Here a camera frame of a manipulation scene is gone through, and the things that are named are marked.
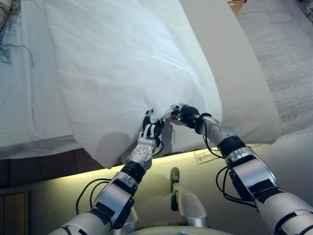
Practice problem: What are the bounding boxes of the silver robot right leg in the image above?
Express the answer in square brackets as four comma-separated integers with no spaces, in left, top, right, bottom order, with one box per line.
[170,167,210,229]

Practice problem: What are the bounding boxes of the dark upholstered bed frame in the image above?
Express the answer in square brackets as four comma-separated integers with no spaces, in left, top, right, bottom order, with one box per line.
[0,146,128,190]

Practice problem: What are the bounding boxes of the patterned fringed cushion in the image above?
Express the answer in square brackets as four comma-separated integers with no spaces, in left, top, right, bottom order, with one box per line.
[0,0,35,67]

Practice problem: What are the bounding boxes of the mattress with white sheet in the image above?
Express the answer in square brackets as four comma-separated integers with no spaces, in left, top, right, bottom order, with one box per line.
[0,0,84,154]

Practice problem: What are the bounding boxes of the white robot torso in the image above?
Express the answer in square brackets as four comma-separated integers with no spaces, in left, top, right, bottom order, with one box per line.
[131,226,235,235]

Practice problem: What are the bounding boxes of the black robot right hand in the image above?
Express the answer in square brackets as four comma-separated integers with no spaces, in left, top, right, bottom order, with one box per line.
[170,104,200,129]

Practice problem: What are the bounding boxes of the grey patterned rug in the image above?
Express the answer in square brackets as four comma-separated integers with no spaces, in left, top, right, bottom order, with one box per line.
[194,0,313,165]

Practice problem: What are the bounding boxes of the wooden nightstand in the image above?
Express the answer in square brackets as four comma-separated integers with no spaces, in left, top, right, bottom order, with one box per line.
[0,190,29,235]

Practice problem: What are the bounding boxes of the white duvet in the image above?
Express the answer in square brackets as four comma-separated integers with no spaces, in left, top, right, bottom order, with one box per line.
[45,0,224,169]

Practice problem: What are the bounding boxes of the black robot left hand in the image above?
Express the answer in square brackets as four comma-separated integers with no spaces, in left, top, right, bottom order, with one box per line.
[140,110,165,141]

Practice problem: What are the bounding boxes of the bed with white sheet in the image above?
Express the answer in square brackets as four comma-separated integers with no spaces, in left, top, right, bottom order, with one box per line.
[179,0,282,145]

